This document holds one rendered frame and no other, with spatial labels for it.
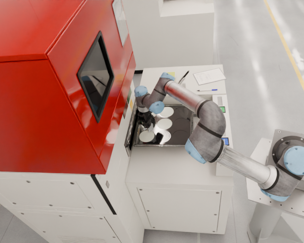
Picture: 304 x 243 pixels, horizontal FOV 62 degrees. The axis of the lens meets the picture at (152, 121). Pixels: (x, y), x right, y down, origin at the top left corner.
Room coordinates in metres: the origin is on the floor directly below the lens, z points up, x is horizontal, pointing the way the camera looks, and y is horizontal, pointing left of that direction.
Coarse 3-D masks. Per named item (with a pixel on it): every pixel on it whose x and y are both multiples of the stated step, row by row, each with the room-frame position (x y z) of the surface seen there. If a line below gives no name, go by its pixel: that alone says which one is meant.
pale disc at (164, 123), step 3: (162, 120) 1.19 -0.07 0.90; (165, 120) 1.19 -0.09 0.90; (168, 120) 1.18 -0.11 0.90; (159, 123) 1.17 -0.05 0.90; (162, 123) 1.16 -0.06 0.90; (165, 123) 1.16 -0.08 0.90; (168, 123) 1.15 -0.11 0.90; (171, 123) 1.14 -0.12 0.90; (159, 126) 1.14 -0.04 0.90; (162, 126) 1.14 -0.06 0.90; (165, 126) 1.13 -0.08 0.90; (168, 126) 1.12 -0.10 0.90
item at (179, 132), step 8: (176, 112) 1.24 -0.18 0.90; (184, 112) 1.22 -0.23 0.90; (176, 120) 1.17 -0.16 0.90; (184, 120) 1.15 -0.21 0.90; (168, 128) 1.11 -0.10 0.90; (176, 128) 1.09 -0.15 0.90; (184, 128) 1.08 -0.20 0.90; (160, 136) 1.05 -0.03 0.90; (168, 136) 1.04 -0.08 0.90; (176, 136) 1.03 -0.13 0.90; (184, 136) 1.01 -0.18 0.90; (152, 144) 1.01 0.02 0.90; (160, 144) 0.99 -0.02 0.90; (168, 144) 0.98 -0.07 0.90; (176, 144) 0.97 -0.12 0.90; (184, 144) 0.95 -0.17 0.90
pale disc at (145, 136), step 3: (144, 132) 1.12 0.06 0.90; (147, 132) 1.11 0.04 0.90; (150, 132) 1.11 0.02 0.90; (141, 135) 1.09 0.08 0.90; (144, 135) 1.09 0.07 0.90; (147, 135) 1.08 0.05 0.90; (150, 135) 1.08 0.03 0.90; (153, 135) 1.07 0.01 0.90; (141, 138) 1.07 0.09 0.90; (144, 138) 1.06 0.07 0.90; (147, 138) 1.06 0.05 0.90; (150, 138) 1.05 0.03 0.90; (144, 141) 1.04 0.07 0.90; (147, 141) 1.03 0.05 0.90
